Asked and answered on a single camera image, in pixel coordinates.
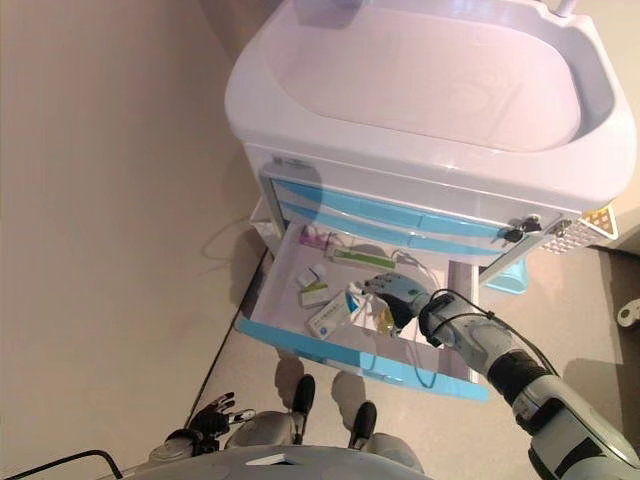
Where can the white medical cart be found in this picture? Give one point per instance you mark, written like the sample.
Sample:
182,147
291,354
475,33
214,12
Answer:
425,100

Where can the white side bin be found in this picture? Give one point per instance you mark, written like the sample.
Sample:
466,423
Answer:
260,220

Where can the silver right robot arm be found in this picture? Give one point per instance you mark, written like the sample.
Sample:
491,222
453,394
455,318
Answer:
550,395

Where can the black cart lock keys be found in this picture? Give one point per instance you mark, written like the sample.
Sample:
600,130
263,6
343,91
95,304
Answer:
522,230

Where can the shallow blue-front cart drawer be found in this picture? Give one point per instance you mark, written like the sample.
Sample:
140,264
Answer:
375,210
440,242

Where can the white perforated side basket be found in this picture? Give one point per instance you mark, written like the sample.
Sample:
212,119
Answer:
565,245

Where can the black left robot foot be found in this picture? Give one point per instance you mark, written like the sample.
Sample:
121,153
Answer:
304,392

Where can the blue white medicine box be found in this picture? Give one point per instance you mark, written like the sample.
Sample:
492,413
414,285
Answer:
330,320

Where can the black right robot foot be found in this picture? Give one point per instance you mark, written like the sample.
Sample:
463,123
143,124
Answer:
365,417

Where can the long green white box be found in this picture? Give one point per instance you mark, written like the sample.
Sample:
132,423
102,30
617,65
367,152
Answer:
360,258

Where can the white bed caster wheel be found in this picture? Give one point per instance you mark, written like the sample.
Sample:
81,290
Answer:
629,312

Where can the black robot foot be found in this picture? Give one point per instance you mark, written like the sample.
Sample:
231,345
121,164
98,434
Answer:
365,417
304,392

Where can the pink medicine box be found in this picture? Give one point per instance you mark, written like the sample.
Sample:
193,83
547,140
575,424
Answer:
315,242

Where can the small white medicine box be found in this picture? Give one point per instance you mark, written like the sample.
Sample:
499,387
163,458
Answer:
310,277

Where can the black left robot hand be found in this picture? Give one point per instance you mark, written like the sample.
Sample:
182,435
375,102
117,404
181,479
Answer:
210,422

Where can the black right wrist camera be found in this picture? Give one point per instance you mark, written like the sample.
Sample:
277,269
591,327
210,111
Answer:
435,320

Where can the deep blue-front cart drawer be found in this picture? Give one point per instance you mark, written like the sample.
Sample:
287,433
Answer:
310,345

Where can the light blue waste bin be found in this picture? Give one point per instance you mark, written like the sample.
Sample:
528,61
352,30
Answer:
512,280

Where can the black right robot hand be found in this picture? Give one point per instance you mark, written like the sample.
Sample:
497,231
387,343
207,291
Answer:
405,295

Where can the white cart pole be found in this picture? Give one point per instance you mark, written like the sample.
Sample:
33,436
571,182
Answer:
565,7

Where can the yellow pill medicine bottle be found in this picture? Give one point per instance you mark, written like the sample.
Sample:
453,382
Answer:
385,322

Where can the cart label sticker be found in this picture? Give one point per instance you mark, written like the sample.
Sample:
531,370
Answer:
290,162

